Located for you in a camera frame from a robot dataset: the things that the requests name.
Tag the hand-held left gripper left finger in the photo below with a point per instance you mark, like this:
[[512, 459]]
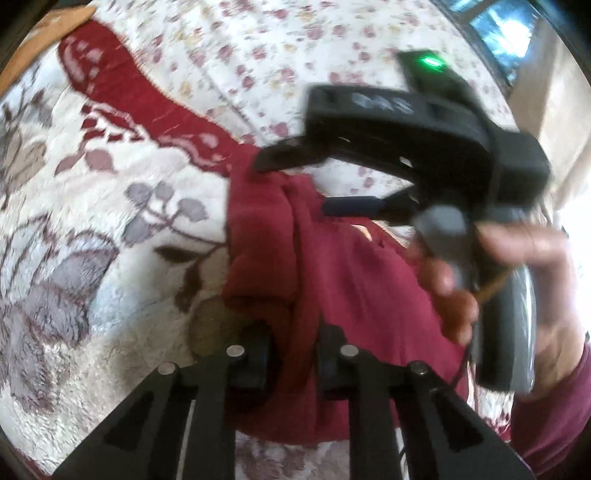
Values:
[[256, 364]]

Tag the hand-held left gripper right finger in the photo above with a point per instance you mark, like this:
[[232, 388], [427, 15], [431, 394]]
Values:
[[330, 364]]

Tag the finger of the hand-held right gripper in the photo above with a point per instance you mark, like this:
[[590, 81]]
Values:
[[286, 157], [360, 206]]

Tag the red sweater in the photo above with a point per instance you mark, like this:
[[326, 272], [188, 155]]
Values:
[[351, 286]]

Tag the person's right forearm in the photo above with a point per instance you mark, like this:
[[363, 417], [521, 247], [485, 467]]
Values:
[[563, 415]]

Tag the person's right hand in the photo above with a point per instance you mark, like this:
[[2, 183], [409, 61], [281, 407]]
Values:
[[554, 295]]

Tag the floral bedsheet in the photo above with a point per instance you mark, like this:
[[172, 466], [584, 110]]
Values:
[[277, 46]]

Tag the window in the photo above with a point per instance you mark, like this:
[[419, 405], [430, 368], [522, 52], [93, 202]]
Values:
[[498, 23]]

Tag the beige curtain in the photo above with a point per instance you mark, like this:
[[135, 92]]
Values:
[[563, 92]]

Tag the floral white bedspread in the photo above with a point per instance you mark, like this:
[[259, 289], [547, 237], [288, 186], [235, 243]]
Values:
[[115, 277]]

